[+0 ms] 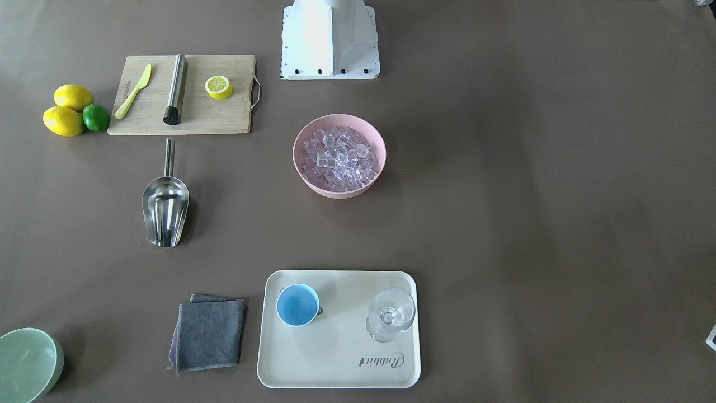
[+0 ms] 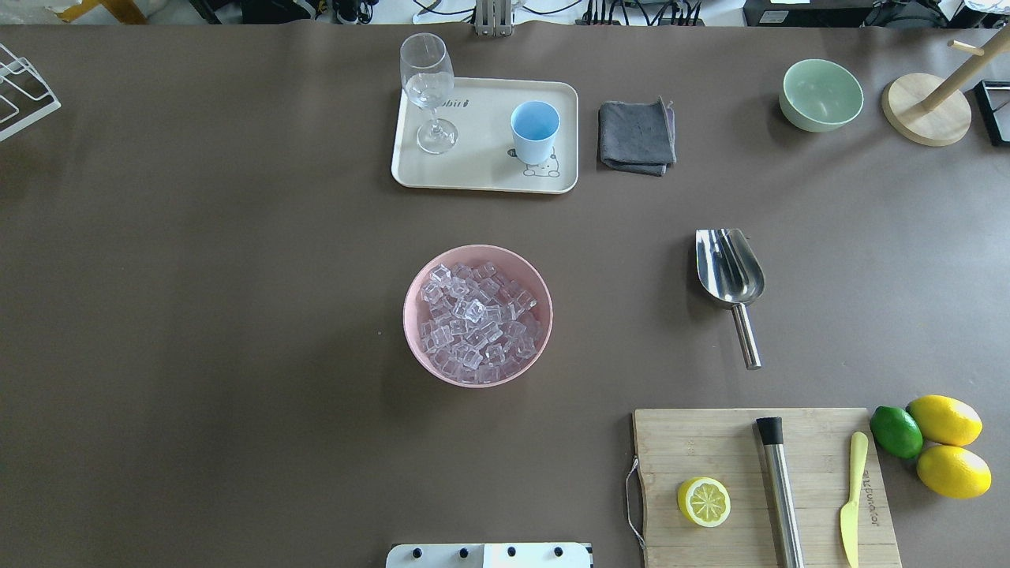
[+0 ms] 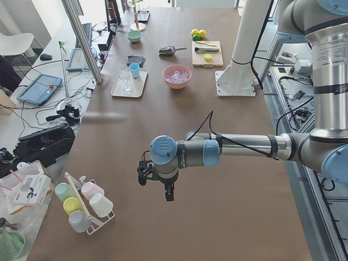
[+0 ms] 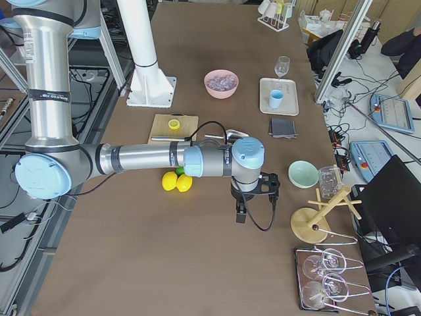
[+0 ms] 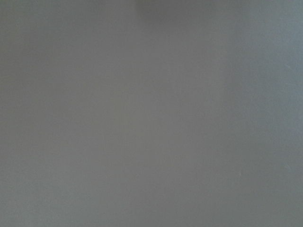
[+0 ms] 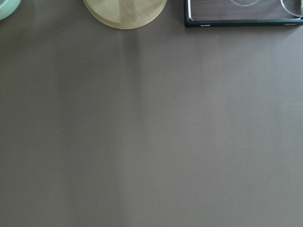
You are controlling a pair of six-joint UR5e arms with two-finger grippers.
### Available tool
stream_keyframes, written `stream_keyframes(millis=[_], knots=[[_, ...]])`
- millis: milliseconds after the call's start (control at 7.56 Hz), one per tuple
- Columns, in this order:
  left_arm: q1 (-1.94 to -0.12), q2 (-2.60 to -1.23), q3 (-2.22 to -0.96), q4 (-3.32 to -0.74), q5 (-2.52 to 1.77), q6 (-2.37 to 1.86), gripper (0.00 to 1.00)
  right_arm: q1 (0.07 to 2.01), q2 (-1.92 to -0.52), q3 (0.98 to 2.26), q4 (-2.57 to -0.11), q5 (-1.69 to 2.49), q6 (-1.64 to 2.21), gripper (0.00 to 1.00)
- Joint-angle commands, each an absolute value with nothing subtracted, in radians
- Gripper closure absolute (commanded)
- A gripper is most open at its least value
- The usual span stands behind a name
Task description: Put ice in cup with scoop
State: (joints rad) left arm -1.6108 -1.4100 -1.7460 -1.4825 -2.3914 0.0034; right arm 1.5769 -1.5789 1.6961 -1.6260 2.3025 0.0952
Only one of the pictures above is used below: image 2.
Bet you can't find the pink bowl of ice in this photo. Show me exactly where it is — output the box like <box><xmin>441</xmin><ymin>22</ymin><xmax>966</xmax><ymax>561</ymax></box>
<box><xmin>402</xmin><ymin>245</ymin><xmax>553</xmax><ymax>388</ymax></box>

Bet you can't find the stainless steel ice scoop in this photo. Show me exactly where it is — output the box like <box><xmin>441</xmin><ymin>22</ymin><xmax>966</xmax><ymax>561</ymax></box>
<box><xmin>695</xmin><ymin>229</ymin><xmax>765</xmax><ymax>370</ymax></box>

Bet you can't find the light blue plastic cup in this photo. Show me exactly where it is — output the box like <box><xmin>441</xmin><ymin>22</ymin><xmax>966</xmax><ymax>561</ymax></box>
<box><xmin>510</xmin><ymin>100</ymin><xmax>560</xmax><ymax>166</ymax></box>

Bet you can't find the wooden cup tree stand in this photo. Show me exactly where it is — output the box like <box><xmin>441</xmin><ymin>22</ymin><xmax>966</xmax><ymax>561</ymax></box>
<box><xmin>881</xmin><ymin>26</ymin><xmax>1009</xmax><ymax>148</ymax></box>

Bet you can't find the cream plastic tray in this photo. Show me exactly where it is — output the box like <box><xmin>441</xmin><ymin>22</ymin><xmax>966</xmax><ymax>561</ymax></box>
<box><xmin>391</xmin><ymin>77</ymin><xmax>578</xmax><ymax>195</ymax></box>

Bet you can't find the folded grey cloth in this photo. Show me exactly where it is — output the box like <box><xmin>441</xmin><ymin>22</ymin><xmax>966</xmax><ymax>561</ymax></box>
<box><xmin>599</xmin><ymin>99</ymin><xmax>677</xmax><ymax>177</ymax></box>

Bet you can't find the clear wine glass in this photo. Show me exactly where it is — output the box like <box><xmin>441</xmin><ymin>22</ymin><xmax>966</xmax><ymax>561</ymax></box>
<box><xmin>399</xmin><ymin>32</ymin><xmax>458</xmax><ymax>155</ymax></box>

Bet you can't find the bamboo cutting board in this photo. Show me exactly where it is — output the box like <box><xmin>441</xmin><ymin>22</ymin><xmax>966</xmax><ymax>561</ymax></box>
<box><xmin>634</xmin><ymin>409</ymin><xmax>870</xmax><ymax>567</ymax></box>

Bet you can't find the halved lemon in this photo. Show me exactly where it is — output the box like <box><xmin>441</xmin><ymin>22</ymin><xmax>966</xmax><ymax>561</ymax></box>
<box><xmin>677</xmin><ymin>476</ymin><xmax>731</xmax><ymax>528</ymax></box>

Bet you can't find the pale green bowl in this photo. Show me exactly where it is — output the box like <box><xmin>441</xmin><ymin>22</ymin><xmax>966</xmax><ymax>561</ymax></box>
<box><xmin>778</xmin><ymin>60</ymin><xmax>863</xmax><ymax>133</ymax></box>

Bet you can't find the yellow plastic knife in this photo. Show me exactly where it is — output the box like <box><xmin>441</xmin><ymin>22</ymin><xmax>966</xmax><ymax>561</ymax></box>
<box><xmin>838</xmin><ymin>431</ymin><xmax>869</xmax><ymax>567</ymax></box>

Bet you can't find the green lime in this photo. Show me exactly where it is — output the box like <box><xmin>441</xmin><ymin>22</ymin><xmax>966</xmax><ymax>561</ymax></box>
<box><xmin>870</xmin><ymin>405</ymin><xmax>924</xmax><ymax>460</ymax></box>

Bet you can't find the upper whole yellow lemon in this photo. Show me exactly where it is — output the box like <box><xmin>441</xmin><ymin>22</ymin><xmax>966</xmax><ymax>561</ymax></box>
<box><xmin>906</xmin><ymin>394</ymin><xmax>982</xmax><ymax>448</ymax></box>

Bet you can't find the whole yellow lemon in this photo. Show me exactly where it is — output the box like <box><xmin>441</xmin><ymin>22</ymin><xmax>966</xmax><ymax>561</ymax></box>
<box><xmin>906</xmin><ymin>394</ymin><xmax>982</xmax><ymax>448</ymax></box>
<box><xmin>916</xmin><ymin>445</ymin><xmax>992</xmax><ymax>499</ymax></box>

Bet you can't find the lower whole yellow lemon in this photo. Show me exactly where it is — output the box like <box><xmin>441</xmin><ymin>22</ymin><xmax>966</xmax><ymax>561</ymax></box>
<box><xmin>916</xmin><ymin>445</ymin><xmax>992</xmax><ymax>499</ymax></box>

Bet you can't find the black framed glass tray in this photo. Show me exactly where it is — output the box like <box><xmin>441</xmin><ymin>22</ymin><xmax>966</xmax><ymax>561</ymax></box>
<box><xmin>973</xmin><ymin>80</ymin><xmax>1009</xmax><ymax>148</ymax></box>

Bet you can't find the white wire cup rack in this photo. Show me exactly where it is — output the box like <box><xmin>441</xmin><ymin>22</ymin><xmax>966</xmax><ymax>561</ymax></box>
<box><xmin>1</xmin><ymin>43</ymin><xmax>62</xmax><ymax>141</ymax></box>

